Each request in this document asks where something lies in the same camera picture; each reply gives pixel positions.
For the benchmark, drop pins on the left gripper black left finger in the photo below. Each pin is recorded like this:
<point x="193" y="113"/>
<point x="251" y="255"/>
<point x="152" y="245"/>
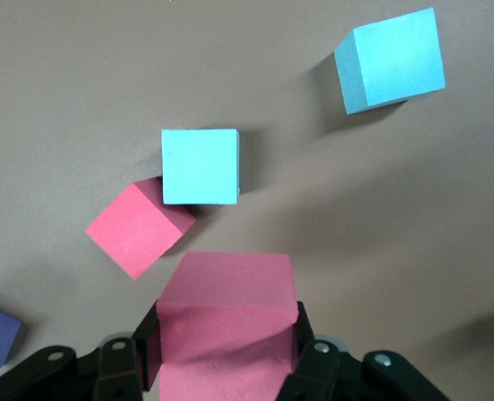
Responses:
<point x="121" y="367"/>

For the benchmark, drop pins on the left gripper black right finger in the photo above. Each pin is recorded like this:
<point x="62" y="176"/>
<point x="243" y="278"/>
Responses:
<point x="313" y="367"/>

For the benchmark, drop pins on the pinkish red foam cube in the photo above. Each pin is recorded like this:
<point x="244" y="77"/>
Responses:
<point x="230" y="326"/>
<point x="133" y="229"/>

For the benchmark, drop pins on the cyan foam cube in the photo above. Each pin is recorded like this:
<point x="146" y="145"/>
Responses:
<point x="397" y="58"/>
<point x="200" y="167"/>

